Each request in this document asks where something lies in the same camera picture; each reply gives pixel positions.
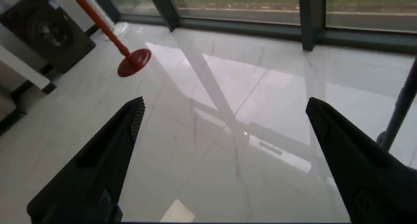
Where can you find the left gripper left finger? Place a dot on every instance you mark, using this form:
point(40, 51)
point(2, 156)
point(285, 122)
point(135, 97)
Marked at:
point(78, 191)

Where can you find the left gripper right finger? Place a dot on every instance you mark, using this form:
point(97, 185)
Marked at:
point(391, 191)

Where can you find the black clothes rack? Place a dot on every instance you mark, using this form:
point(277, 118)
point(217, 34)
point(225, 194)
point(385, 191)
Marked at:
point(400, 113)

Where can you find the white low cabinet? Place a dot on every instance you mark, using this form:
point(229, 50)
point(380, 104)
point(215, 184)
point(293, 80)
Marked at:
point(19, 67)

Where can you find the black square appliance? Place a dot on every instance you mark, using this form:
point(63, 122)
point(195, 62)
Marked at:
point(49, 32)

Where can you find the window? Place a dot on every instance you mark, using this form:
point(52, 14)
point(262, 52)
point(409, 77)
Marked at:
point(309, 22)

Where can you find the red stanchion post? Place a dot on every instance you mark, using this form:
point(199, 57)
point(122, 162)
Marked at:
point(133, 59)

